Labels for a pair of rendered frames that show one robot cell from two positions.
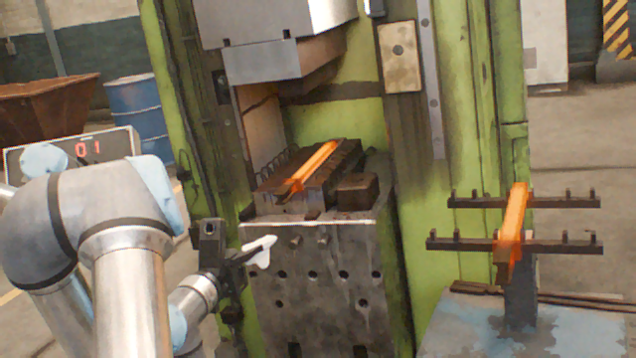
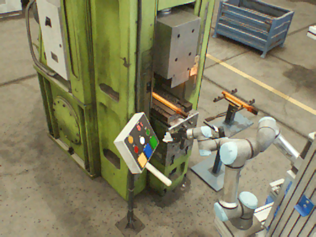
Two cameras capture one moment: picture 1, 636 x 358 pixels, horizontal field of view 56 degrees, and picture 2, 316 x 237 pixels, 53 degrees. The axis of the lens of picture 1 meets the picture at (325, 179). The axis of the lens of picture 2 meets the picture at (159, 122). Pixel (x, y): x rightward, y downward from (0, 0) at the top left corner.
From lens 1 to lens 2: 2.51 m
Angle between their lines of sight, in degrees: 61
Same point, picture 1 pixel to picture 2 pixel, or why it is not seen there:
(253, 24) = (181, 68)
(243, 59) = (176, 79)
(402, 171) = (186, 95)
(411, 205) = not seen: hidden behind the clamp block
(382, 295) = not seen: hidden behind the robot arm
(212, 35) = (171, 74)
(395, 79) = (192, 71)
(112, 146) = (143, 121)
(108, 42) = not seen: outside the picture
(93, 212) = (277, 130)
